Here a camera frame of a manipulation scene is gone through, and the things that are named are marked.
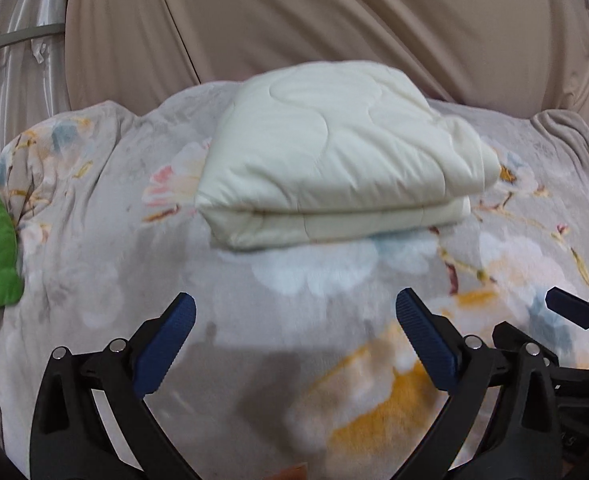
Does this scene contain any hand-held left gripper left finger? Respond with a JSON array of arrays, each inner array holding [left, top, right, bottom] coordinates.
[[29, 292, 198, 480]]

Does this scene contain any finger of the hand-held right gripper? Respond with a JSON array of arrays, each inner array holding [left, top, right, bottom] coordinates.
[[491, 321, 589, 390], [545, 287, 589, 348]]

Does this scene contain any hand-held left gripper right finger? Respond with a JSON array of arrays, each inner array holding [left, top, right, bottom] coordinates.
[[395, 287, 561, 480]]

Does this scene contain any cream quilted garment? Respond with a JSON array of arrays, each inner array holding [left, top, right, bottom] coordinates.
[[194, 60, 503, 252]]

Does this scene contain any floral fleece blanket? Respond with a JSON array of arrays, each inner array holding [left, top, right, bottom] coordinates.
[[0, 82, 589, 480]]

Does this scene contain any white satin curtain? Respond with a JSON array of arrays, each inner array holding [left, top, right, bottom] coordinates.
[[0, 0, 82, 188]]

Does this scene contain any beige curtain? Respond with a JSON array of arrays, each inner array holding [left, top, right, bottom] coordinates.
[[64, 0, 589, 122]]

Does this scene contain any grey curtain rail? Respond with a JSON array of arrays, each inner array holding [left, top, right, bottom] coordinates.
[[0, 22, 66, 58]]

